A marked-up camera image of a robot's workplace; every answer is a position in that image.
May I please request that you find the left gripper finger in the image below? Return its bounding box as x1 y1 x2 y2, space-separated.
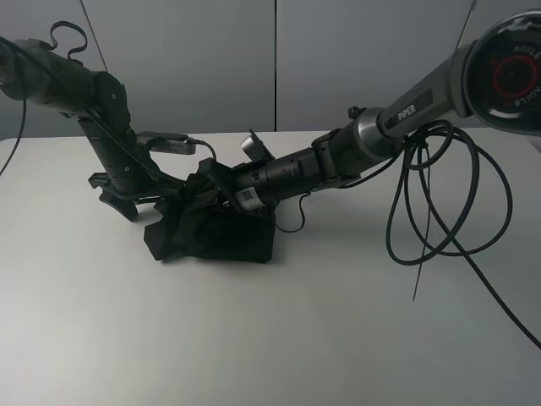
99 192 139 222

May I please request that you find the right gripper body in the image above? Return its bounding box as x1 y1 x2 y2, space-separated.
210 164 240 207

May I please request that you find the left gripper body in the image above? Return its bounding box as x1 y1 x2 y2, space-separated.
88 171 186 203

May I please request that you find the black printed t-shirt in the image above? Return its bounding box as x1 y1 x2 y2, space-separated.
144 158 275 264

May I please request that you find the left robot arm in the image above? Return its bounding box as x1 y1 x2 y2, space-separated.
1 39 188 222

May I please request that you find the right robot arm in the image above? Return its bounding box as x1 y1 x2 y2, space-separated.
218 9 540 211

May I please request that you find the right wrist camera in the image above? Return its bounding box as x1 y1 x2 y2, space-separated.
240 129 275 162

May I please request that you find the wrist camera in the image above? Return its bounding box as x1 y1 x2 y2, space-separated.
240 129 275 162
136 131 196 155

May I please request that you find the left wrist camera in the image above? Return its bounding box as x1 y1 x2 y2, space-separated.
136 131 196 155

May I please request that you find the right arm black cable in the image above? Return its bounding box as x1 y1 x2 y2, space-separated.
276 120 541 346

